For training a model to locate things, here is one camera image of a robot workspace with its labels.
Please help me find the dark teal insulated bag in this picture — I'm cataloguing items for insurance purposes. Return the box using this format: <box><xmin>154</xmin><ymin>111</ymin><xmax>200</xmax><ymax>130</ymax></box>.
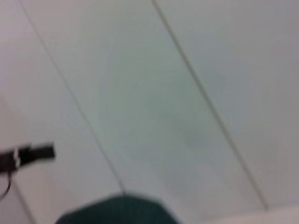
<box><xmin>55</xmin><ymin>194</ymin><xmax>181</xmax><ymax>224</ymax></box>

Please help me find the grey left gripper cable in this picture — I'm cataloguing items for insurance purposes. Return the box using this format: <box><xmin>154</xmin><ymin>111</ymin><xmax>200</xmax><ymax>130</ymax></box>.
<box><xmin>0</xmin><ymin>169</ymin><xmax>13</xmax><ymax>202</ymax></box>

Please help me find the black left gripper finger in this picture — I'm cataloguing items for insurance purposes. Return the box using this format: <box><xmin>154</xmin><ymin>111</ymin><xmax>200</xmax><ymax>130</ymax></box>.
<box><xmin>15</xmin><ymin>141</ymin><xmax>57</xmax><ymax>169</ymax></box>

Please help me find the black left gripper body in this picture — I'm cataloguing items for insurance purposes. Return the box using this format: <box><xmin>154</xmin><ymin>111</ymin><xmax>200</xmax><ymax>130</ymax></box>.
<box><xmin>0</xmin><ymin>148</ymin><xmax>17</xmax><ymax>174</ymax></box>

